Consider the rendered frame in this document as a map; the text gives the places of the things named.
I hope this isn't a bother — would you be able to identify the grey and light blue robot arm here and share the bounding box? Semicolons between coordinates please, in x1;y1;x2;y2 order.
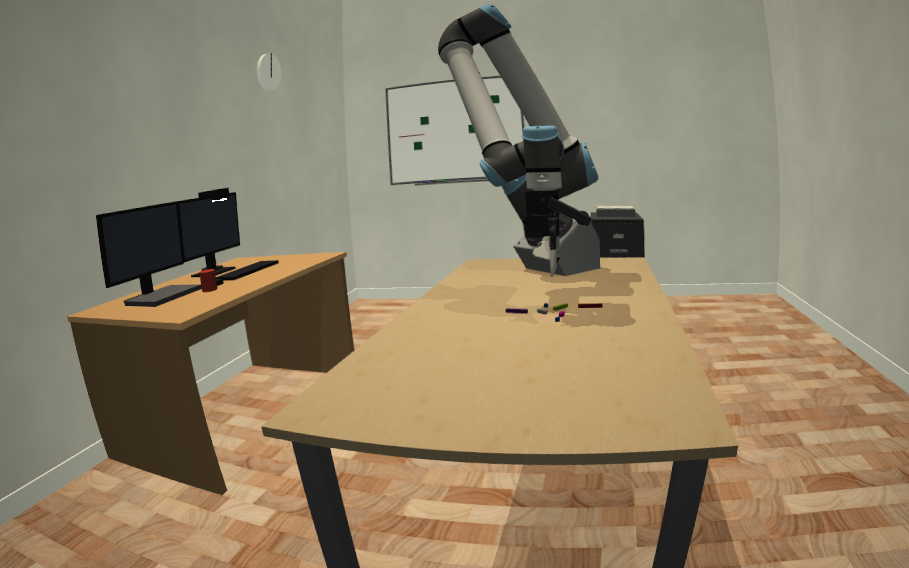
438;4;598;247

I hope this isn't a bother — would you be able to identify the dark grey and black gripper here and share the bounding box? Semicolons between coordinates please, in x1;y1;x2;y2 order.
524;190;560;277

